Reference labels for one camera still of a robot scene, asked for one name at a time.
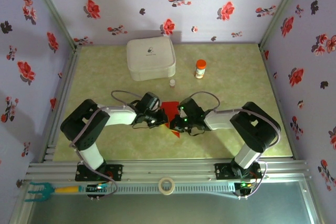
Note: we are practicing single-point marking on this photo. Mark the orange cap pill bottle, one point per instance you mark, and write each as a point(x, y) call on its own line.
point(200, 70)

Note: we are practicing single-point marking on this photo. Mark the aluminium side rail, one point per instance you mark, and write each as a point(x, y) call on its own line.
point(63, 98)
point(277, 98)

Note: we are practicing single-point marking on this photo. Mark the red paper sheet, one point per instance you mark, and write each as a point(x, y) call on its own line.
point(170, 108)

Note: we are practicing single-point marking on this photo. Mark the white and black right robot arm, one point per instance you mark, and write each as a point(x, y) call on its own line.
point(223, 119)

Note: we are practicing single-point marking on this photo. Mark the aluminium corner post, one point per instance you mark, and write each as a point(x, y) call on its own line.
point(282, 9)
point(50, 9)

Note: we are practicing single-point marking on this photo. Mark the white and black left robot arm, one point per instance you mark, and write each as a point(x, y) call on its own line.
point(118, 115)

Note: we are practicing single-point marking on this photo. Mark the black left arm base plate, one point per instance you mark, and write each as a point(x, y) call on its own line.
point(116, 172)

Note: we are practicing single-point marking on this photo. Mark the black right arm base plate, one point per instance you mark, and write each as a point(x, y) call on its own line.
point(221, 171)

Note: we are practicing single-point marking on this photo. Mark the small clear vial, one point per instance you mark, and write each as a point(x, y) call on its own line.
point(172, 83)

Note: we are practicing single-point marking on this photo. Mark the white tape roll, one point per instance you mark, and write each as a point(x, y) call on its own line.
point(160, 186)

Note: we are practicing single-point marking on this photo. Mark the white zip case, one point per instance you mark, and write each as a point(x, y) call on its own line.
point(151, 56)

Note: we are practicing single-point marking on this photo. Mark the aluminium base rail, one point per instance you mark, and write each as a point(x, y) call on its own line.
point(168, 169)

